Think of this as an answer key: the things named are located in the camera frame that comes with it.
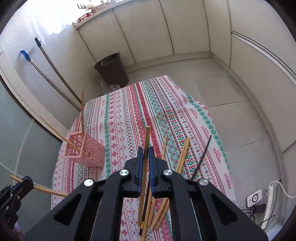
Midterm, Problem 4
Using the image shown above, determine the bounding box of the wooden chopstick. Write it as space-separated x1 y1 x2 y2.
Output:
10 175 68 197
149 198 170 231
176 138 190 174
39 115 80 152
162 134 168 160
137 126 151 226
141 189 152 241
81 88 85 135

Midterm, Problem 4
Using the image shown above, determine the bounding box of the wooden chopstick on table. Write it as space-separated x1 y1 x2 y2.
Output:
149 198 170 231
176 138 190 174
162 134 168 160
141 189 152 241

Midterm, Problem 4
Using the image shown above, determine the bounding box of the patterned striped tablecloth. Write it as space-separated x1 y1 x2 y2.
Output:
50 75 236 241

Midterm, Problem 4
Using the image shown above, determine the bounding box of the black chopstick gold tip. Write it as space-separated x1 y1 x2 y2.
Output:
139 181 151 236

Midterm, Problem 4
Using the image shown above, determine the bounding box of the black chopstick on right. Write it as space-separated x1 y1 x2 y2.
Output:
190 135 212 181

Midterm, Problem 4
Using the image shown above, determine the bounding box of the pink perforated utensil basket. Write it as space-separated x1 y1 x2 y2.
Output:
64 131 105 168

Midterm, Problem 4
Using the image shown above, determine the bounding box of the leaning wooden chopstick in basket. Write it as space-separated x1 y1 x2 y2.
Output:
39 115 80 152

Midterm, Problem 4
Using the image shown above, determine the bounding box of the upright wooden chopstick in basket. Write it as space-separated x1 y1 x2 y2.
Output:
81 88 85 135

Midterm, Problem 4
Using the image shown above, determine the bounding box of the dark brown trash bin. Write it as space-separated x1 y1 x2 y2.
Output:
94 53 129 88

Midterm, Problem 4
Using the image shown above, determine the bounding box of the white round device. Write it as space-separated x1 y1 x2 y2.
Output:
246 189 262 208

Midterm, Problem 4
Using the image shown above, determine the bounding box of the white power strip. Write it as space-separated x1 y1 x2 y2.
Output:
265 184 274 213

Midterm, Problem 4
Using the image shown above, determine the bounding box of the blue handled mop pole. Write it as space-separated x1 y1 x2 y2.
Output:
20 50 81 111

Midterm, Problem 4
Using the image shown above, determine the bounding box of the white power cable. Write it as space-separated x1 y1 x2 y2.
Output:
268 180 296 199

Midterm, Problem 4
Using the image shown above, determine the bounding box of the green handled broom pole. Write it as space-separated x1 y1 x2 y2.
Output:
35 37 81 103

